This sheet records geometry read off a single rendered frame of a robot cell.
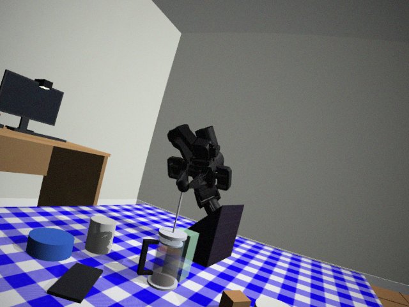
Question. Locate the glass french press with black handle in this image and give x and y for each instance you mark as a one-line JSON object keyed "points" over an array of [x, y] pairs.
{"points": [[168, 252]]}

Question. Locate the white cylinder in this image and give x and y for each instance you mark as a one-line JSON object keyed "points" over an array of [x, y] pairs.
{"points": [[100, 235], [269, 302]]}

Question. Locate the brown cube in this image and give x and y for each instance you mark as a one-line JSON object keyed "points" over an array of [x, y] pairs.
{"points": [[234, 298]]}

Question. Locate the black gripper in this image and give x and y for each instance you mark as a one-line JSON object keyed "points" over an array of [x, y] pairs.
{"points": [[204, 176]]}

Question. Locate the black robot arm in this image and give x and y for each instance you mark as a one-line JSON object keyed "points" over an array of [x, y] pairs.
{"points": [[202, 146]]}

